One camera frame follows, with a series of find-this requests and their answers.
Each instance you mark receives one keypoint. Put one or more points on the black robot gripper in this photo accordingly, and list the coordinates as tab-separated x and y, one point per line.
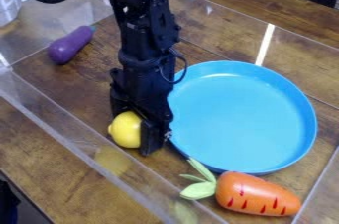
141	87

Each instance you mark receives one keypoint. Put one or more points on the yellow toy lemon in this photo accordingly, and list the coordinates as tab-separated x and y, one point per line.
125	130

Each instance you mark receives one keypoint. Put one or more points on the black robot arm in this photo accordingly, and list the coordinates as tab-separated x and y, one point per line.
149	30

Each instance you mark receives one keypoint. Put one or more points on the blue round plastic tray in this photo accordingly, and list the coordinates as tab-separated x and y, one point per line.
242	118

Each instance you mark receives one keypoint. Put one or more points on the purple toy eggplant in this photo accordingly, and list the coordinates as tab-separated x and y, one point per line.
64	48

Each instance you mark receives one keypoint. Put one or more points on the orange toy carrot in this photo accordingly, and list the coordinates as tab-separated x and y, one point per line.
241	192

